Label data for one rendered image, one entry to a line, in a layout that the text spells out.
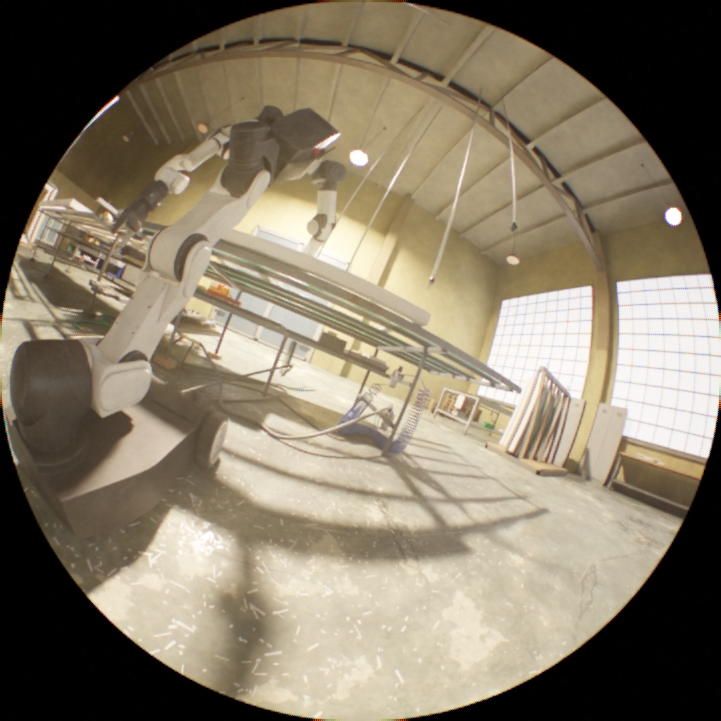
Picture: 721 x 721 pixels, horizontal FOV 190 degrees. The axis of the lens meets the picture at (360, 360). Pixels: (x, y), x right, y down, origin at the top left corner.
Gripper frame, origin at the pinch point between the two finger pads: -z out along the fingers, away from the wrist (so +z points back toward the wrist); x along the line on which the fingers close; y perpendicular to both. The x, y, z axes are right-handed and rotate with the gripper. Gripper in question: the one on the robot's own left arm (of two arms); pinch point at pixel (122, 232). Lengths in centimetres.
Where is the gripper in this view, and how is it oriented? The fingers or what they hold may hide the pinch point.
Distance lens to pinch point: 84.5
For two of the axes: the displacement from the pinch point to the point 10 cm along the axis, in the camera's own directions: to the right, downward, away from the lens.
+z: 4.0, -8.9, 2.1
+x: -6.5, -1.2, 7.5
